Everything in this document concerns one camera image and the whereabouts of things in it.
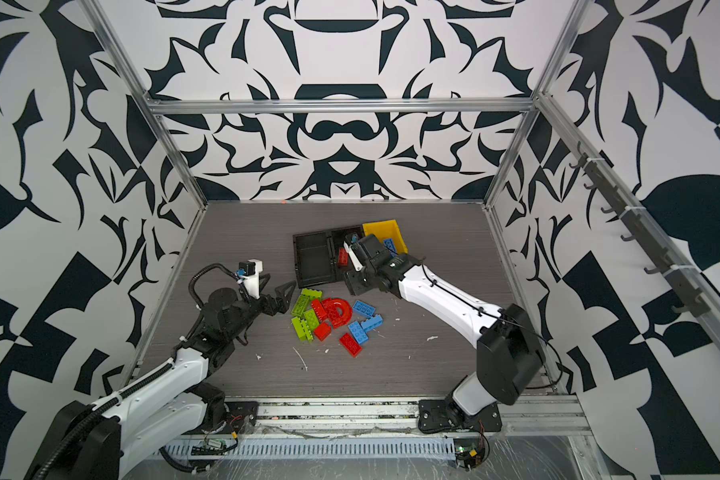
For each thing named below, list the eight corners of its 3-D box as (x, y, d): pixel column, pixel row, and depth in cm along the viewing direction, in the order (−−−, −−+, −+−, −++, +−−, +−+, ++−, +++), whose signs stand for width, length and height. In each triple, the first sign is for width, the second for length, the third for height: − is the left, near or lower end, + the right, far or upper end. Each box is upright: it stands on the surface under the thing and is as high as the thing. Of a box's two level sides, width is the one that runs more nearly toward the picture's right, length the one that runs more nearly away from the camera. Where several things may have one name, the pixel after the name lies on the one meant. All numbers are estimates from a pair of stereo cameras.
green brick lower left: (300, 347, 87) (298, 343, 85) (292, 323, 92) (290, 318, 89) (313, 341, 88) (312, 337, 86) (305, 317, 93) (303, 313, 90)
